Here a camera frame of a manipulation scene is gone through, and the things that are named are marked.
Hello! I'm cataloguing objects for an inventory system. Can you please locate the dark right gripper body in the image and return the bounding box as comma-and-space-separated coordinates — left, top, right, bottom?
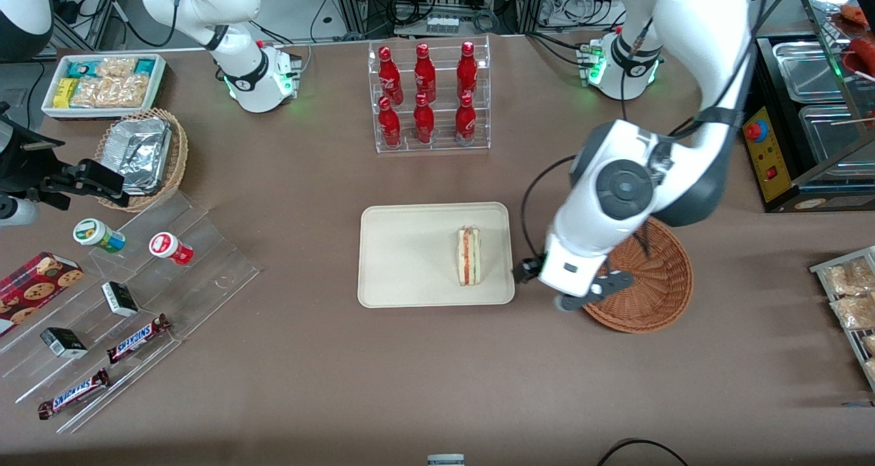
0, 104, 67, 195

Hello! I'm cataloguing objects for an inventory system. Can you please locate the triangular sandwich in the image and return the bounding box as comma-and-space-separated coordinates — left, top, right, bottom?
456, 225, 482, 287

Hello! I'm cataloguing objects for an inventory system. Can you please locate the light wicker basket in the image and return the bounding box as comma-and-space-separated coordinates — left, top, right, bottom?
94, 107, 190, 213

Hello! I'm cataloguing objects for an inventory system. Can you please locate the brown round wicker basket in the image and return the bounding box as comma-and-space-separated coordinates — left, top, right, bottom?
581, 217, 694, 334

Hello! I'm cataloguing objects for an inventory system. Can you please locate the cream rectangular tray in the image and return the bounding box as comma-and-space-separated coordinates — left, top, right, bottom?
358, 202, 515, 309

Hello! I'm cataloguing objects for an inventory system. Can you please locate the crumpled foil container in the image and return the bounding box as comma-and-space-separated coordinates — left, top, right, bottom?
103, 116, 173, 197

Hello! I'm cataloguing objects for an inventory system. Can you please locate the green lid cup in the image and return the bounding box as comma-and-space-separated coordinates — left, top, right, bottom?
72, 218, 126, 254

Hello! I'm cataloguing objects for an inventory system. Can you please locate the white snack bin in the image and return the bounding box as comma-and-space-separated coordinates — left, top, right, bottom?
41, 53, 168, 122

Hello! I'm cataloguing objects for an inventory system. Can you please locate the yellow snack pack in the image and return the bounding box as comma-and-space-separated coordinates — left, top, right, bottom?
53, 77, 79, 109

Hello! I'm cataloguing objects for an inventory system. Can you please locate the red lid cup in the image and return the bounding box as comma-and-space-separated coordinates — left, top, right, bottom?
148, 232, 194, 266

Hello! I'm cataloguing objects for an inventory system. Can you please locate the clear rice cracker bag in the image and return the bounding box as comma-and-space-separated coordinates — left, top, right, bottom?
70, 75, 149, 109
96, 56, 139, 81

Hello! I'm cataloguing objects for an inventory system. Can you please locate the red cookie box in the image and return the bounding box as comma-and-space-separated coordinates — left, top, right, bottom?
0, 251, 85, 338

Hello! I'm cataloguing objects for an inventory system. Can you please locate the small black box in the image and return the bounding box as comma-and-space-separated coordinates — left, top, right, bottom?
100, 281, 139, 318
39, 327, 89, 359

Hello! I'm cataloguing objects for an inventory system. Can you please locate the clear acrylic stepped stand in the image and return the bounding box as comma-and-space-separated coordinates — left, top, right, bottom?
0, 189, 260, 434

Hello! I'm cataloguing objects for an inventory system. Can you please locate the snickers chocolate bar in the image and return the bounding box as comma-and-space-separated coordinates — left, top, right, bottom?
37, 368, 111, 420
106, 314, 172, 365

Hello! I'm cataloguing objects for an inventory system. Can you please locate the red cola bottle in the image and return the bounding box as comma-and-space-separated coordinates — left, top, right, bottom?
378, 96, 403, 149
413, 93, 435, 146
378, 46, 404, 106
414, 42, 437, 103
455, 92, 477, 146
457, 40, 479, 99

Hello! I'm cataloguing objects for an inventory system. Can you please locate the clear acrylic bottle rack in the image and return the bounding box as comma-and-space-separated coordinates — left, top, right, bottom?
368, 36, 492, 154

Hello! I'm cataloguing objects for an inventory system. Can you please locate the black food warmer cabinet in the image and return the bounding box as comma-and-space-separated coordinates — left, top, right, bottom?
742, 0, 875, 214

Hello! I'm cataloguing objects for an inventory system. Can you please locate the steel warmer pan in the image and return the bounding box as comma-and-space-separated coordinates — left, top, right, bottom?
798, 104, 875, 169
772, 40, 852, 105

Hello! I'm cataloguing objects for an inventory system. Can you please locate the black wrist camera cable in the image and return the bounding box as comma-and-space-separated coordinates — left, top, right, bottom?
520, 154, 576, 262

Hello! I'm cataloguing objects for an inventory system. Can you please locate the black floor cable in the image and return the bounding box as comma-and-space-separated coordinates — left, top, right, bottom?
597, 439, 690, 466

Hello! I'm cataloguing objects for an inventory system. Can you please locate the metal wire rack tray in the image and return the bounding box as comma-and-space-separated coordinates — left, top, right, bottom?
809, 245, 875, 393

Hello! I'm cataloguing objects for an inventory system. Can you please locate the aluminium frame rack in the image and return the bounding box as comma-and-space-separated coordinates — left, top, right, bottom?
328, 0, 548, 40

